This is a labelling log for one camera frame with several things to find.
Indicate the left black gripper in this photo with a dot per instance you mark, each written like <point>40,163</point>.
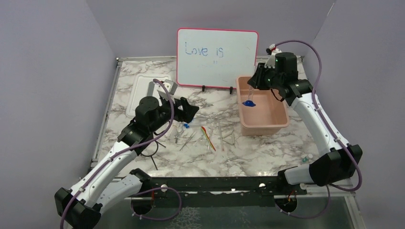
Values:
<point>188,112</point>

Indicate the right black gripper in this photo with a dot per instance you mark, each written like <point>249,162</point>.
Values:
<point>256,81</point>

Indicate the black wire ring stand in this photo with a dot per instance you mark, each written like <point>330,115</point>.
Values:
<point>158,145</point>

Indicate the glass stirring rod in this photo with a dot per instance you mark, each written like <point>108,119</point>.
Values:
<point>220,132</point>

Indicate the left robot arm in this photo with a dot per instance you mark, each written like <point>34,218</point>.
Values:
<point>83,204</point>

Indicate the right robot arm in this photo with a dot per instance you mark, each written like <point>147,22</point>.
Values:
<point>338,158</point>

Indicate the metal tweezers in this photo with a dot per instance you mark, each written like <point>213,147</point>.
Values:
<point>188,140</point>

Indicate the pink plastic bin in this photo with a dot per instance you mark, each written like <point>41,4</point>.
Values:
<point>267,117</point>

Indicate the white plastic bin lid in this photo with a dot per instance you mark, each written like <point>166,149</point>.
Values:
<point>143,86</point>

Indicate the pink-framed whiteboard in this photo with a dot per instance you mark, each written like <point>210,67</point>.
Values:
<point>214,58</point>

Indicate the small green-capped vial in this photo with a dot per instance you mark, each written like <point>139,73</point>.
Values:
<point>307,158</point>

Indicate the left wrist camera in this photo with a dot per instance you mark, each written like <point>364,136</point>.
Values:
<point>167,90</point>

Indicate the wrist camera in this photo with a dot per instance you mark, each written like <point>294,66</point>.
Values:
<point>167,90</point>
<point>271,51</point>

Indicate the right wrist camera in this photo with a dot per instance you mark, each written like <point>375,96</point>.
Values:
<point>271,51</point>

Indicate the black base frame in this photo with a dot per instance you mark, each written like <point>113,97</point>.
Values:
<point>205,192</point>

